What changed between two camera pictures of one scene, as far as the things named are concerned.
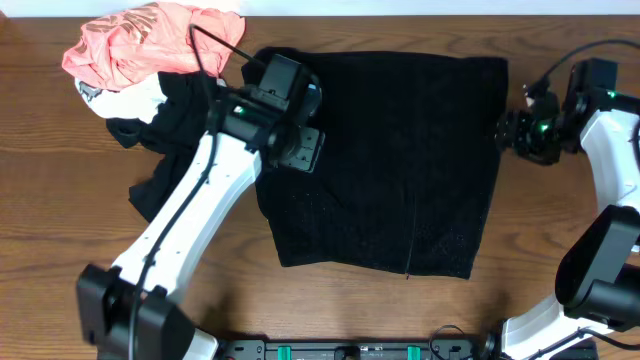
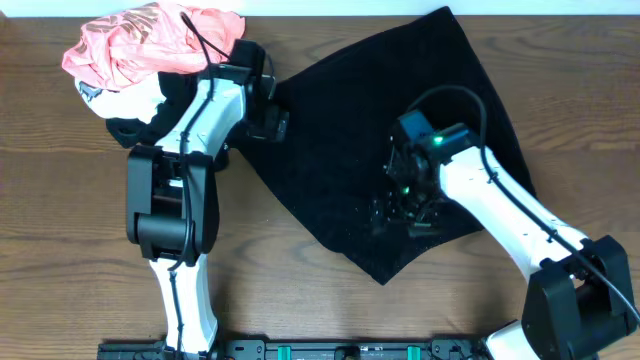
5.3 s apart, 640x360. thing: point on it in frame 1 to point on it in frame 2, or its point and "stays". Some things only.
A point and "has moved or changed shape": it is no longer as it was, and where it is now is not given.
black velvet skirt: [404, 183] has moved or changed shape
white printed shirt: [138, 100] stays
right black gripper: [512, 132] to [385, 207]
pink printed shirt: [155, 38] stays
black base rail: [351, 349] stays
